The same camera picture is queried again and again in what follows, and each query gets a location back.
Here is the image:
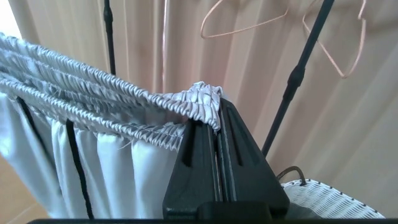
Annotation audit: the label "black clothes rack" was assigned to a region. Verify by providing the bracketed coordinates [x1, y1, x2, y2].
[103, 0, 336, 158]

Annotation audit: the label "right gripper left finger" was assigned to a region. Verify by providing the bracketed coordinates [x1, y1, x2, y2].
[162, 117, 220, 218]

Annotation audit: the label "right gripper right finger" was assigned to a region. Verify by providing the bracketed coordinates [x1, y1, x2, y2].
[216, 98, 290, 218]

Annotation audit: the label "pale grey shorts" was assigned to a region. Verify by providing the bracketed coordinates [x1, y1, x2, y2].
[0, 30, 224, 220]

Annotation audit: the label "beige curtain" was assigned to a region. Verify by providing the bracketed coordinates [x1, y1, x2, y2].
[7, 0, 398, 218]

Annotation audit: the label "white laundry basket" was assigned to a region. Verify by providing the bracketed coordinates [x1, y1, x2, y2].
[275, 166, 386, 219]

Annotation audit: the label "pink clothes hanger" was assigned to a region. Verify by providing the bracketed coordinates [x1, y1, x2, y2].
[200, 0, 290, 40]
[302, 0, 368, 79]

